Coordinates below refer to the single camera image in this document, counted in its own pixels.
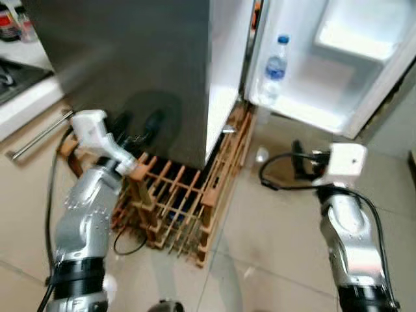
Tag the white kitchen counter cabinet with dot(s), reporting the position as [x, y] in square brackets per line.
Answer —
[26, 97]

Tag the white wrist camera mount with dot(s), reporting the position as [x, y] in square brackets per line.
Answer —
[346, 164]
[97, 133]

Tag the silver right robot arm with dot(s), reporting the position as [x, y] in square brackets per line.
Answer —
[354, 240]

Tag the grey robot foot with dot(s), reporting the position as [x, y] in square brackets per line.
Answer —
[166, 306]

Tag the dark red-label bottle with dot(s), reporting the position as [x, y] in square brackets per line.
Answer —
[8, 26]

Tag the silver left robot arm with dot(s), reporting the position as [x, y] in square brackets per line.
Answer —
[81, 221]

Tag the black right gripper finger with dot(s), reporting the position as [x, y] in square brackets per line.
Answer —
[298, 159]

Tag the small clear bottle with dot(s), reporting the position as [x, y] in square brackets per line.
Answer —
[26, 27]

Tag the clear blue-label water bottle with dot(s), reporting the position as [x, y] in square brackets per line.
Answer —
[275, 68]

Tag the black stove top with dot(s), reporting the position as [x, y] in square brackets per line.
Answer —
[19, 78]

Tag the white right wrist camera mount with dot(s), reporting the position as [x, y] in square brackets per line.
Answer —
[346, 164]

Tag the wooden slatted rack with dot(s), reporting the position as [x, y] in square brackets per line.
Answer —
[175, 195]

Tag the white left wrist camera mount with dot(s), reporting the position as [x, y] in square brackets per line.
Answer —
[97, 133]

